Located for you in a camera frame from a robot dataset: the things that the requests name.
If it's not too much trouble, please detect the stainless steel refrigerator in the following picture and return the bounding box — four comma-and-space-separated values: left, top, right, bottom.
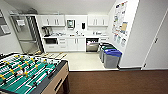
9, 14, 45, 55

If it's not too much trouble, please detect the white drawer unit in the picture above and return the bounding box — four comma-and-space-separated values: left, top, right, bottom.
99, 34, 111, 43
44, 37, 69, 53

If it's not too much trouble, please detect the stainless steel dishwasher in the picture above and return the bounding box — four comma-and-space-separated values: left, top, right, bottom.
85, 36, 101, 53

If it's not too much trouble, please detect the green lidded waste bin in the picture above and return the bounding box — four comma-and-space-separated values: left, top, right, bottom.
99, 45, 117, 63

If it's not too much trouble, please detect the foosball table with green field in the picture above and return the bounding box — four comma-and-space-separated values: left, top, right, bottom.
0, 51, 71, 94

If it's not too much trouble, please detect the white wall cabinet two-door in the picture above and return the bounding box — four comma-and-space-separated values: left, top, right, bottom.
39, 14, 67, 28

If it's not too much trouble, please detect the grey notice board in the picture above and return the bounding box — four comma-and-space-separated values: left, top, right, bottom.
0, 9, 12, 38

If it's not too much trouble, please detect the grey storage box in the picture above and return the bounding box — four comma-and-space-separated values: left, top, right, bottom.
18, 7, 35, 15

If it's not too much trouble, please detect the white two-door base cabinet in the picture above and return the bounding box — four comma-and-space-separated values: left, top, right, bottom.
67, 37, 87, 52

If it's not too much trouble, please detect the white room door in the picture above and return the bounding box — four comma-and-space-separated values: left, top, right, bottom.
142, 9, 168, 71

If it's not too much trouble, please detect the blue lidded recycling bin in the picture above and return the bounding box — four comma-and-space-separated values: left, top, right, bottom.
103, 48, 123, 70

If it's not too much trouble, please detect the white wall cabinet three-door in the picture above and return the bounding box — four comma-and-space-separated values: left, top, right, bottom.
87, 13, 111, 28

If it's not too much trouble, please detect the built-in black microwave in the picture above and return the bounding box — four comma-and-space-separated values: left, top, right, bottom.
44, 37, 59, 46

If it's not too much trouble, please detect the black wall soap dispenser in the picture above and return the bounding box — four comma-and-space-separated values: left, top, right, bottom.
81, 22, 87, 31

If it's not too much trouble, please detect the white paper sheet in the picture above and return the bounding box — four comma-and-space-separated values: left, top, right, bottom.
16, 19, 27, 27

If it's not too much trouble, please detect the large colourful wall poster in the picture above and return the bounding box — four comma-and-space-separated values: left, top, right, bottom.
111, 1, 130, 36

